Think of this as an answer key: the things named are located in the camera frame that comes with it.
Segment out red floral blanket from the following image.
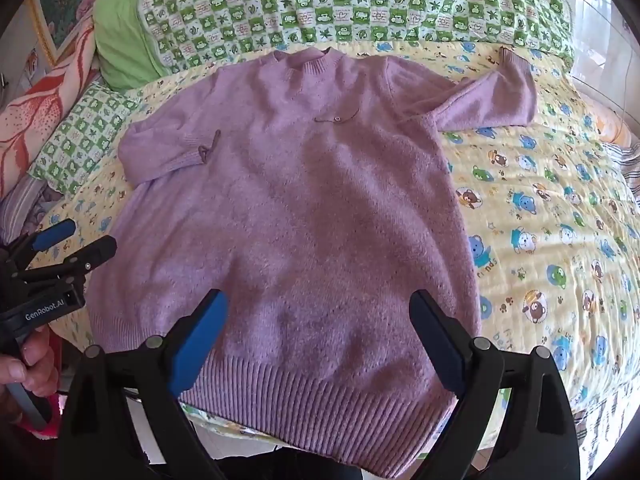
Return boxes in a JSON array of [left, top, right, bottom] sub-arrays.
[[0, 15, 101, 196]]

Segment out purple knit sweater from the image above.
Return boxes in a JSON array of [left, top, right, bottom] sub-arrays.
[[87, 46, 538, 476]]

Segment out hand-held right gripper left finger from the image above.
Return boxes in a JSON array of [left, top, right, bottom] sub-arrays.
[[52, 288, 231, 480]]

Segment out green checked quilt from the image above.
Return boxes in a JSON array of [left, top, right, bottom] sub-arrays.
[[142, 0, 576, 68]]

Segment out yellow bear printed blanket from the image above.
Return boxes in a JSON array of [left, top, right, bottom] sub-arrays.
[[25, 40, 640, 441]]

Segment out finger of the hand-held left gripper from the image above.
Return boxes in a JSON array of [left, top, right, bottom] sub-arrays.
[[30, 237, 118, 286], [0, 218, 77, 273]]

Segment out orange cloth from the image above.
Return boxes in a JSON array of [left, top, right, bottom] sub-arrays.
[[585, 95, 633, 146]]

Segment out small green checked pillow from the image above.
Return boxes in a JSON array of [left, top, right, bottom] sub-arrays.
[[30, 82, 143, 196]]

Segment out person's left hand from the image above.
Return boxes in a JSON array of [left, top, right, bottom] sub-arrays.
[[0, 327, 61, 426]]

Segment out grey striped cloth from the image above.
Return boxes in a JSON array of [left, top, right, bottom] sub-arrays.
[[600, 140, 640, 191]]

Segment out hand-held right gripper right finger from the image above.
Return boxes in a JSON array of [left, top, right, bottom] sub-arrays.
[[405, 288, 581, 480]]

